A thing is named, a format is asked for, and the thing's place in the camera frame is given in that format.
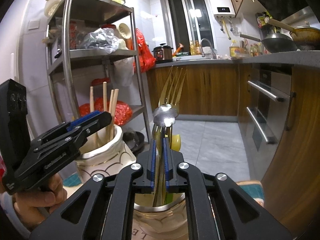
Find wooden chopstick four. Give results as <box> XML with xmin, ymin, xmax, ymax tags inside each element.
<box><xmin>109</xmin><ymin>89</ymin><xmax>119</xmax><ymax>140</ymax></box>

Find wooden chopstick two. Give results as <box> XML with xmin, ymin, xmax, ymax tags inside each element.
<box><xmin>103</xmin><ymin>82</ymin><xmax>108</xmax><ymax>112</ymax></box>

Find green yellow tulip utensil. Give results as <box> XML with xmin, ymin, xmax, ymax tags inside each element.
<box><xmin>164</xmin><ymin>192</ymin><xmax>173</xmax><ymax>205</ymax></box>

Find silver metal spoon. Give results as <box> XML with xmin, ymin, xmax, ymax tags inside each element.
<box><xmin>152</xmin><ymin>103</ymin><xmax>178</xmax><ymax>206</ymax></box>

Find gold metal fork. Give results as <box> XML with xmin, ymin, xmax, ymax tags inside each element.
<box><xmin>158</xmin><ymin>67</ymin><xmax>178</xmax><ymax>107</ymax></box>

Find yellow tulip handle utensil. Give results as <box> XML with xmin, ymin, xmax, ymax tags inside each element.
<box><xmin>170</xmin><ymin>134</ymin><xmax>181</xmax><ymax>151</ymax></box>

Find wooden kitchen cabinets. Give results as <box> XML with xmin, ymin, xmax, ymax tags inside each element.
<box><xmin>146</xmin><ymin>0</ymin><xmax>320</xmax><ymax>233</ymax></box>

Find kitchen window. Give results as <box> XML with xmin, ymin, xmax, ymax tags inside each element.
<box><xmin>165</xmin><ymin>0</ymin><xmax>216</xmax><ymax>55</ymax></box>

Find kitchen faucet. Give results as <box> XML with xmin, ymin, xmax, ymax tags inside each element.
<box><xmin>200</xmin><ymin>38</ymin><xmax>217</xmax><ymax>59</ymax></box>

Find left hand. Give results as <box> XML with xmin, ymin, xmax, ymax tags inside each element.
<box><xmin>14</xmin><ymin>173</ymin><xmax>67</xmax><ymax>230</ymax></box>

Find red plastic bag lower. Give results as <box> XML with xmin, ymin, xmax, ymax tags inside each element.
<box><xmin>79</xmin><ymin>98</ymin><xmax>133</xmax><ymax>126</ymax></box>

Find red plastic bag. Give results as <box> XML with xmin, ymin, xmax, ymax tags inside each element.
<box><xmin>136</xmin><ymin>28</ymin><xmax>156</xmax><ymax>73</ymax></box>
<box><xmin>79</xmin><ymin>98</ymin><xmax>133</xmax><ymax>126</ymax></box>

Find white floral ceramic utensil holder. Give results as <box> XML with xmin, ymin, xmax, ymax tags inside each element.
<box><xmin>75</xmin><ymin>126</ymin><xmax>188</xmax><ymax>239</ymax></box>

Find patterned quilted table cloth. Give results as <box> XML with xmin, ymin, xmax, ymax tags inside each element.
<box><xmin>62</xmin><ymin>173</ymin><xmax>266</xmax><ymax>240</ymax></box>

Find stainless steel shelf rack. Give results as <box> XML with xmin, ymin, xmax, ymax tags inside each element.
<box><xmin>46</xmin><ymin>0</ymin><xmax>151</xmax><ymax>139</ymax></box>

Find red plastic bag upper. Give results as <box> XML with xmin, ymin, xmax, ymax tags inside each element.
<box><xmin>136</xmin><ymin>28</ymin><xmax>156</xmax><ymax>73</ymax></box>

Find clear plastic bag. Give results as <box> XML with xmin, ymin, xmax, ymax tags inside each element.
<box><xmin>78</xmin><ymin>28</ymin><xmax>127</xmax><ymax>54</ymax></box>

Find dark rice cooker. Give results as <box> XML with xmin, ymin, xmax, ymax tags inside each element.
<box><xmin>152</xmin><ymin>43</ymin><xmax>173</xmax><ymax>64</ymax></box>

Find built-in oven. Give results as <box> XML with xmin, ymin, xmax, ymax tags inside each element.
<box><xmin>238</xmin><ymin>63</ymin><xmax>294</xmax><ymax>180</ymax></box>

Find yellow oil bottle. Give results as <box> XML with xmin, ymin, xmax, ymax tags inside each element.
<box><xmin>229</xmin><ymin>40</ymin><xmax>240</xmax><ymax>58</ymax></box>

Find white water heater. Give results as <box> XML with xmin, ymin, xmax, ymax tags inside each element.
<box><xmin>209</xmin><ymin>0</ymin><xmax>235</xmax><ymax>18</ymax></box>

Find black wok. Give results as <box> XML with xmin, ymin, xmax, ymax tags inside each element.
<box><xmin>240</xmin><ymin>33</ymin><xmax>298</xmax><ymax>53</ymax></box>

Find brown frying pan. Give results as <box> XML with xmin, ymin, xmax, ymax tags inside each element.
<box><xmin>264</xmin><ymin>17</ymin><xmax>320</xmax><ymax>50</ymax></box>

